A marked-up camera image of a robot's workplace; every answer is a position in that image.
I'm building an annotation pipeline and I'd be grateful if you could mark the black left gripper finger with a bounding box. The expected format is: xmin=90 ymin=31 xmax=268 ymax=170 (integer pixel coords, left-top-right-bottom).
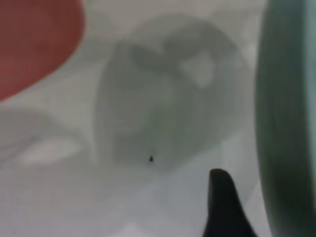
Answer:
xmin=201 ymin=168 xmax=259 ymax=237

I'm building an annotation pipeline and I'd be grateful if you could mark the green round plate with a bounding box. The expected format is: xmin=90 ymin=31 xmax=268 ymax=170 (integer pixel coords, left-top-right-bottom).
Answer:
xmin=254 ymin=0 xmax=316 ymax=237

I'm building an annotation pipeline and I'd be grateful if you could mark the pink round plate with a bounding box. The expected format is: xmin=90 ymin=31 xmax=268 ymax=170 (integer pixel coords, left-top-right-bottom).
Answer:
xmin=0 ymin=0 xmax=86 ymax=102

